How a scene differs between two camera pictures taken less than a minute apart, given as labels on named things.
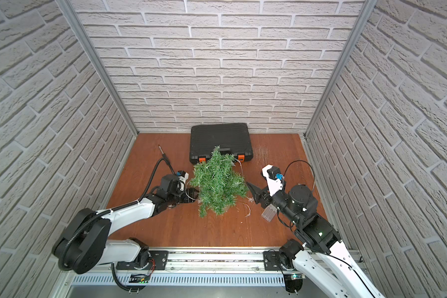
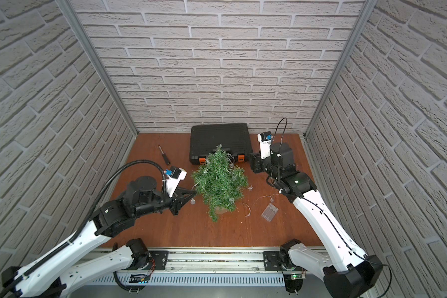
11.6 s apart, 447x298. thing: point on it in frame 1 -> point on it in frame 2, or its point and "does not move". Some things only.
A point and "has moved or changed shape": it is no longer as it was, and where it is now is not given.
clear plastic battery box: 269,212 does not move
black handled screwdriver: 164,156 does not move
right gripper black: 259,194 -> 256,161
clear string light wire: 248,199 has moved or changed shape
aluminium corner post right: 367,7 does not move
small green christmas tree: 219,183 does not move
